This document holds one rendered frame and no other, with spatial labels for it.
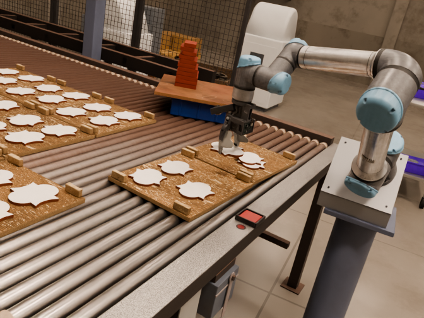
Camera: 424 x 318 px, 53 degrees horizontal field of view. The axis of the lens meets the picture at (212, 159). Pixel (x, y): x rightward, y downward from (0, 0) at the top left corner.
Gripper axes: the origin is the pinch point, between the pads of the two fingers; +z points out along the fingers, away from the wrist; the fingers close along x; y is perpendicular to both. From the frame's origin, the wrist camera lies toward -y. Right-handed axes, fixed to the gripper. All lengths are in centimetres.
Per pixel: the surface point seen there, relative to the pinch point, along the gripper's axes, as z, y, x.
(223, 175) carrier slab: 10.6, 1.1, -0.5
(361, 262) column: 39, 51, 37
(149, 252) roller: 10, 20, -56
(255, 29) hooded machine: 16, -286, 439
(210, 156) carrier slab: 11.3, -13.8, 9.3
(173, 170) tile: 8.9, -9.7, -17.2
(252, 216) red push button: 10.0, 25.6, -16.5
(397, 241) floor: 115, 37, 214
